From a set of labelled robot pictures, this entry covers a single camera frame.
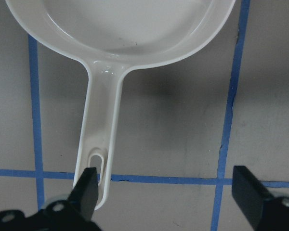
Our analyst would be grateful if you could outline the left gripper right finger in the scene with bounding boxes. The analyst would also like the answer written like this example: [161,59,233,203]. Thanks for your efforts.
[232,166,274,226]

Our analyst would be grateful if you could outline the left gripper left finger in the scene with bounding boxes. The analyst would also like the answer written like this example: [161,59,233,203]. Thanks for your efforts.
[68,167,98,221]

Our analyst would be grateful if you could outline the beige plastic dustpan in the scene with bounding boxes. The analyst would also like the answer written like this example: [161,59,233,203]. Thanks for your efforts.
[6,0,235,209]

